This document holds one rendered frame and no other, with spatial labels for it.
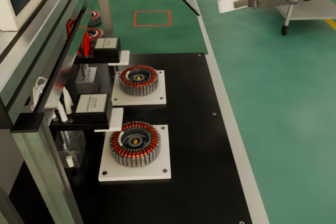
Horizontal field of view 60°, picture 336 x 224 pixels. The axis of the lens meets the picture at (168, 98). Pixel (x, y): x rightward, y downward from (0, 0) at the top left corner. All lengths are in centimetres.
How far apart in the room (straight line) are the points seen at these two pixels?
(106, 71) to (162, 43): 28
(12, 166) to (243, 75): 191
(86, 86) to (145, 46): 36
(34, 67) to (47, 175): 14
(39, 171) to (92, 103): 21
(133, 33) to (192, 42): 24
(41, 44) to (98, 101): 20
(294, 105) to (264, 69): 45
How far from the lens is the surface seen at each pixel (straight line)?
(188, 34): 120
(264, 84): 228
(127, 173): 63
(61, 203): 47
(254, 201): 65
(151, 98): 80
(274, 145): 183
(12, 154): 69
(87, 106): 58
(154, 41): 114
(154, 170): 63
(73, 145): 65
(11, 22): 43
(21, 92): 36
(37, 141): 37
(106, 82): 90
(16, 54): 38
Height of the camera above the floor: 129
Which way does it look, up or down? 39 degrees down
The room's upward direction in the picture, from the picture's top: straight up
